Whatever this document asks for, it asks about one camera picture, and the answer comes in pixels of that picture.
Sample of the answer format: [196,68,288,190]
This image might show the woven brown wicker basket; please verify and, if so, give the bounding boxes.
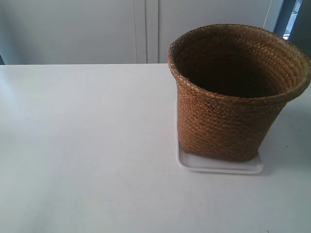
[168,24,311,162]

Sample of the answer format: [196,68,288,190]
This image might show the white plastic tray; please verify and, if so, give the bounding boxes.
[176,137,264,175]

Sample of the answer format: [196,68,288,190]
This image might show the white cabinet doors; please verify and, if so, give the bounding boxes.
[0,0,282,65]

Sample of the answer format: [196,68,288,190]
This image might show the dark window frame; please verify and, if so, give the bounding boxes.
[274,0,311,57]

